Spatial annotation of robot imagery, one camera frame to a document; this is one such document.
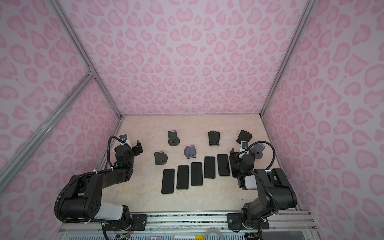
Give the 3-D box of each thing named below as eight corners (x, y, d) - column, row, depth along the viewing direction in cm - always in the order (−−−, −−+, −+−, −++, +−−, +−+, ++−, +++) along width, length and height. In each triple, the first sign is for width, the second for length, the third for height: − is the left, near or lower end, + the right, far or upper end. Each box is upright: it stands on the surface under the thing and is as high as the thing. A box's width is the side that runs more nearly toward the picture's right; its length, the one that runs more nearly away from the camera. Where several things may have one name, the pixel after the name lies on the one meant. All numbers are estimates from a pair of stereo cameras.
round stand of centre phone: (184, 158, 98) (183, 156, 95) (184, 147, 103) (184, 145, 100) (196, 158, 97) (196, 156, 95) (196, 147, 103) (196, 145, 100)
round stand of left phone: (154, 165, 95) (151, 159, 89) (156, 157, 99) (153, 151, 93) (166, 165, 95) (164, 158, 89) (167, 157, 99) (165, 151, 93)
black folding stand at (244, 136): (237, 144, 105) (239, 135, 98) (235, 138, 109) (238, 130, 101) (249, 143, 105) (253, 135, 98) (248, 138, 108) (251, 130, 101)
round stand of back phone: (169, 146, 104) (166, 137, 97) (170, 139, 108) (168, 130, 100) (179, 146, 104) (177, 137, 97) (180, 139, 108) (178, 130, 100)
